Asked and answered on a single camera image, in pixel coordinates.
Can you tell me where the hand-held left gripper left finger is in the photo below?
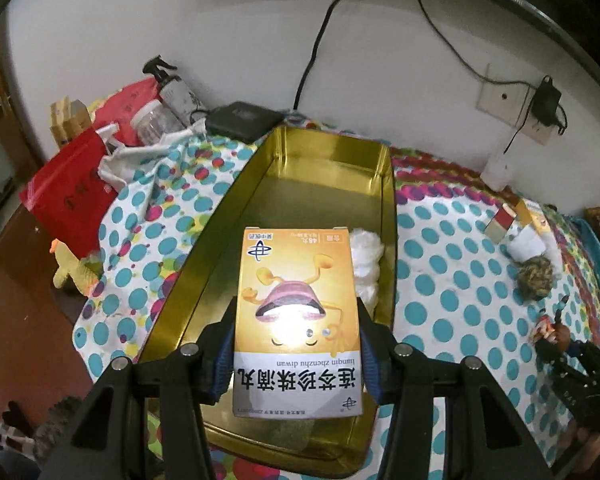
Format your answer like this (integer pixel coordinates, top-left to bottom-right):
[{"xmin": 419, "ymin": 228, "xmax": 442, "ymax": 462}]
[{"xmin": 40, "ymin": 297, "xmax": 238, "ymax": 480}]

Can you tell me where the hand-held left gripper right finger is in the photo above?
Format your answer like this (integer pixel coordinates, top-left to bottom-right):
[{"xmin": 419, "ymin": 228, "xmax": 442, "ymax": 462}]
[{"xmin": 357, "ymin": 297, "xmax": 556, "ymax": 480}]

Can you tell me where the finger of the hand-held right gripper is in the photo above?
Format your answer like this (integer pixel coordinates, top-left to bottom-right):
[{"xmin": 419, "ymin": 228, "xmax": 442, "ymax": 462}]
[{"xmin": 535, "ymin": 300, "xmax": 600, "ymax": 428}]

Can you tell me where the yellow cartoon medicine box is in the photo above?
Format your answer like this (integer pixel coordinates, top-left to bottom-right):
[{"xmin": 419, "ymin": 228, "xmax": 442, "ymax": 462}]
[{"xmin": 232, "ymin": 227, "xmax": 365, "ymax": 420}]

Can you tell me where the large white sock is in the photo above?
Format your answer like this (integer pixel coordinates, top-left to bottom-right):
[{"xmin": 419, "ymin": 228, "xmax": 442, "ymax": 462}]
[{"xmin": 507, "ymin": 227, "xmax": 548, "ymax": 263}]

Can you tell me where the small yellow medicine box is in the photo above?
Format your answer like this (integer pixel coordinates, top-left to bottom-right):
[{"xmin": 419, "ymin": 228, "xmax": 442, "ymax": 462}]
[{"xmin": 512, "ymin": 197, "xmax": 551, "ymax": 236}]

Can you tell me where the small beige box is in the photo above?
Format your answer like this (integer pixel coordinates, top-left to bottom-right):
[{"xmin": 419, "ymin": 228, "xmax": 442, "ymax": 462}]
[{"xmin": 484, "ymin": 205, "xmax": 518, "ymax": 243}]

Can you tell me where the gold metal tin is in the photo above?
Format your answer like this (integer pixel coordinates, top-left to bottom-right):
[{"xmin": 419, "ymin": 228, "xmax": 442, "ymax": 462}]
[{"xmin": 136, "ymin": 126, "xmax": 398, "ymax": 466}]

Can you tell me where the polka dot tablecloth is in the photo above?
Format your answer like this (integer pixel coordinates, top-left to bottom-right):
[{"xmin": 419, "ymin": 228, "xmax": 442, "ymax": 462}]
[{"xmin": 72, "ymin": 110, "xmax": 600, "ymax": 480}]

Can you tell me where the yellow toy duck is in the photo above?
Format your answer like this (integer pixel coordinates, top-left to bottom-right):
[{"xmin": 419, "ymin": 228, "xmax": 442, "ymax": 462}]
[{"xmin": 50, "ymin": 239, "xmax": 106, "ymax": 296}]

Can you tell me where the white crumpled cloth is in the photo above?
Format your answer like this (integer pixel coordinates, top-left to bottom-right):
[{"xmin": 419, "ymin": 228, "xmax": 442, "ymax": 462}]
[{"xmin": 97, "ymin": 122, "xmax": 208, "ymax": 193}]

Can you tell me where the cow print cloth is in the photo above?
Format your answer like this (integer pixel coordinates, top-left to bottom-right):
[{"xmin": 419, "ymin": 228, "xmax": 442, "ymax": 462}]
[{"xmin": 0, "ymin": 420, "xmax": 36, "ymax": 461}]

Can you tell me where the red plastic bag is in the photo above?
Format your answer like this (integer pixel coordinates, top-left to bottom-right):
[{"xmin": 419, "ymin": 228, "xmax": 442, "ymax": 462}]
[
  {"xmin": 92, "ymin": 79, "xmax": 163, "ymax": 146},
  {"xmin": 19, "ymin": 127, "xmax": 126, "ymax": 256}
]

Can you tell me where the black flat device box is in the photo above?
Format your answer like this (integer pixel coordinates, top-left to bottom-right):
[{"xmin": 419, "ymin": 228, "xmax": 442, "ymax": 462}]
[{"xmin": 205, "ymin": 101, "xmax": 286, "ymax": 145}]

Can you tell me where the clear plastic jar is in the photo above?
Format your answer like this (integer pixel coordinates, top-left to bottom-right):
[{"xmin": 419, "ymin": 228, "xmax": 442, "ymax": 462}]
[{"xmin": 130, "ymin": 100, "xmax": 181, "ymax": 146}]

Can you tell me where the spray bottle with black nozzle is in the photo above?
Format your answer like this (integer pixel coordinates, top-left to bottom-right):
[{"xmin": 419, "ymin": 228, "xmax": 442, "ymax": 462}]
[{"xmin": 142, "ymin": 55, "xmax": 198, "ymax": 128}]

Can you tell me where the black power adapter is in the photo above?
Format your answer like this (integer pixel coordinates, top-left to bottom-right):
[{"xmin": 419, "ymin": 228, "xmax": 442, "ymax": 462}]
[{"xmin": 530, "ymin": 76, "xmax": 563, "ymax": 126}]

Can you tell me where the small cardboard box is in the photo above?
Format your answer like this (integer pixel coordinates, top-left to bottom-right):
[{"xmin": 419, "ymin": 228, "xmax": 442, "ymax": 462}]
[{"xmin": 49, "ymin": 97, "xmax": 93, "ymax": 150}]

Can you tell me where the black adapter cable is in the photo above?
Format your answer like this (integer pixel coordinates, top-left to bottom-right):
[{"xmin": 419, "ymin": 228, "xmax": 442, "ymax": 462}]
[{"xmin": 502, "ymin": 107, "xmax": 568, "ymax": 156}]

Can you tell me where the white wall socket plate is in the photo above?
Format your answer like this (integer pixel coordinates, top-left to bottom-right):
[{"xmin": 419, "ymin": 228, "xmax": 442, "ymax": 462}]
[{"xmin": 476, "ymin": 63, "xmax": 561, "ymax": 146}]

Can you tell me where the thick black power cable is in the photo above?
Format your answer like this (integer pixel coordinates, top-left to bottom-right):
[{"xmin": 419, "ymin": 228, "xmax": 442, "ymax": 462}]
[{"xmin": 293, "ymin": 0, "xmax": 372, "ymax": 111}]

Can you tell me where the thin black cable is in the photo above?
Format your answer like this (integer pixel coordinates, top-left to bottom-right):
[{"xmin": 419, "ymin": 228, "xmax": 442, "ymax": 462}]
[{"xmin": 412, "ymin": 0, "xmax": 537, "ymax": 95}]

